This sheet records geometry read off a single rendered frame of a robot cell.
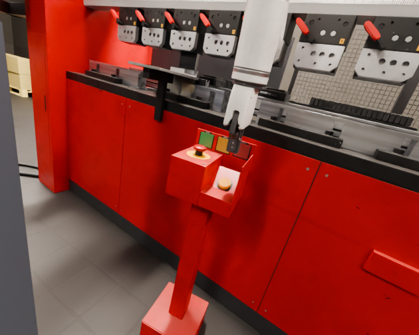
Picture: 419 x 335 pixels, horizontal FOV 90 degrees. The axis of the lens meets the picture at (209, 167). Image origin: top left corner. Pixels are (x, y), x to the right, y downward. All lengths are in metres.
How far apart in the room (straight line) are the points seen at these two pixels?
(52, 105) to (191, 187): 1.32
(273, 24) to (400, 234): 0.67
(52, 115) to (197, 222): 1.33
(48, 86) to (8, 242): 1.19
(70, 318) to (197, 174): 0.84
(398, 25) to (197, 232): 0.85
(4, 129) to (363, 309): 1.11
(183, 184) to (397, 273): 0.68
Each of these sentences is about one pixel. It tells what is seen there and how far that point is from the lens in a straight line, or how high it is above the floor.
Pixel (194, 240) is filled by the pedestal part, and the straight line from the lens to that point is 0.73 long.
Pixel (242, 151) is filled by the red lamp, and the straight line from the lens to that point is 0.67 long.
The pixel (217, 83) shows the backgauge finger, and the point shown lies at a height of 1.00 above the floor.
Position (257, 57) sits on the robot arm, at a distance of 0.50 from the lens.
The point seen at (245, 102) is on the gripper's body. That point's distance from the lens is 0.49.
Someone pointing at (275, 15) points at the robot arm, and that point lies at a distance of 0.51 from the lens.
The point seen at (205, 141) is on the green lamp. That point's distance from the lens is 0.70.
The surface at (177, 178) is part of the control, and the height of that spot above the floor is 0.72.
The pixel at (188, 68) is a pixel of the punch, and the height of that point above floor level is 1.03.
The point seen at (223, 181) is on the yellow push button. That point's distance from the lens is 0.62.
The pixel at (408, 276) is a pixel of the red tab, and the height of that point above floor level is 0.59.
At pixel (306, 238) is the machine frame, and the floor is 0.55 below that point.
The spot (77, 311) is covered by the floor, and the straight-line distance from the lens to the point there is 1.20.
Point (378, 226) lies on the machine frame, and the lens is 0.84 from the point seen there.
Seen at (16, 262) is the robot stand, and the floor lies 0.47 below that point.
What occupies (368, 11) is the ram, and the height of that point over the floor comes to 1.28.
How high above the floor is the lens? 0.97
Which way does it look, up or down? 20 degrees down
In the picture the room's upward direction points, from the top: 13 degrees clockwise
